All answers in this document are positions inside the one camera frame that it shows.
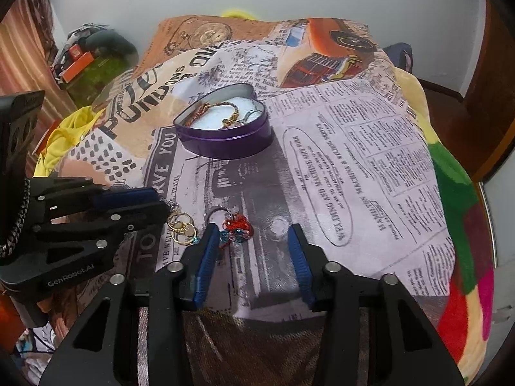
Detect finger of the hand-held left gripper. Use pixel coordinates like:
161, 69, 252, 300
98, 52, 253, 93
0, 200, 172, 291
25, 177, 161, 226

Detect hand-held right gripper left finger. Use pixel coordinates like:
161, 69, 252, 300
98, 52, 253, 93
38, 223, 220, 386

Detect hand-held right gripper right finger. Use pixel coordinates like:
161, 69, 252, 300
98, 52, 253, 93
287, 224, 460, 386

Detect gold hoop earring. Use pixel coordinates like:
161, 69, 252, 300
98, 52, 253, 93
168, 211, 194, 233
171, 225, 199, 246

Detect red beaded keychain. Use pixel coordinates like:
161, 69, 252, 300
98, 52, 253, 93
205, 206, 255, 251

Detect purple heart-shaped tin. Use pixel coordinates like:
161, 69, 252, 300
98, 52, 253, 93
173, 84, 275, 158

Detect yellow cloth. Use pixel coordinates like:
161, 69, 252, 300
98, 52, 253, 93
33, 106, 106, 178

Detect striped curtain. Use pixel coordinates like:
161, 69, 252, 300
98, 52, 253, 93
0, 0, 80, 122

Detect orange box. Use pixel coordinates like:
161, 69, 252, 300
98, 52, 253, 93
60, 43, 96, 84

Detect newspaper print blanket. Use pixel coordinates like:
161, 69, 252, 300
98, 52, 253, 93
32, 15, 458, 386

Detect colourful fleece blanket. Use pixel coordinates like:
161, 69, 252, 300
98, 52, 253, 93
384, 64, 496, 383

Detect yellow-green cloth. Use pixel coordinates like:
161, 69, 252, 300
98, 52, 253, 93
222, 7, 259, 19

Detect dark blue cloth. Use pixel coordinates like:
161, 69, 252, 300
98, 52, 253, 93
384, 42, 415, 74

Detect wooden door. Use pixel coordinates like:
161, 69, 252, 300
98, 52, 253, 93
463, 0, 515, 182

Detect silver chain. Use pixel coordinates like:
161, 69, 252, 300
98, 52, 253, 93
0, 177, 32, 259

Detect copper chain bracelet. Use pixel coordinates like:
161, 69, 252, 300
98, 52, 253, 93
183, 102, 212, 126

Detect gold beaded bracelet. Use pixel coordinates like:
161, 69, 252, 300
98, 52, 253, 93
209, 102, 243, 130

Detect silver ring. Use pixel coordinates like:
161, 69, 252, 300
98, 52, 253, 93
239, 106, 265, 126

